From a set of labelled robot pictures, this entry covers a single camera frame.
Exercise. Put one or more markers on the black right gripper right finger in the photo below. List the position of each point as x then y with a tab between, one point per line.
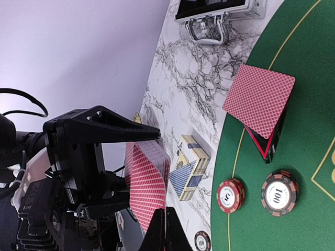
176	239

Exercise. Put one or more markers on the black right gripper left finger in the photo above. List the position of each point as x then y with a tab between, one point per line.
154	239

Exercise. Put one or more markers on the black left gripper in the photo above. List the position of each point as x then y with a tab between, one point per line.
76	156

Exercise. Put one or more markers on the black chip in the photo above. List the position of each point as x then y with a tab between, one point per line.
279	193
202	241

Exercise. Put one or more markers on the red playing card deck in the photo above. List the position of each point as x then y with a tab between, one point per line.
147	167

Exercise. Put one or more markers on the red chip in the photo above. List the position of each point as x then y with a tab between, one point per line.
230	195

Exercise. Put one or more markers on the dealt red-backed playing card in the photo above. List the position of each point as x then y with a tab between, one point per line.
258	97

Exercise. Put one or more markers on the woven bamboo tray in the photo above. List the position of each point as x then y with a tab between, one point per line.
137	118

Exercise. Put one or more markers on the playing card box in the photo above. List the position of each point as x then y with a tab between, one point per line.
189	163

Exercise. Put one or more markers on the aluminium poker chip case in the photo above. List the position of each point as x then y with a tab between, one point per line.
207	22

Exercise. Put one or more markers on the round green poker mat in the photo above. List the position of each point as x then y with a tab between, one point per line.
298	41

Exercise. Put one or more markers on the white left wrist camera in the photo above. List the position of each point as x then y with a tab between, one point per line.
33	199

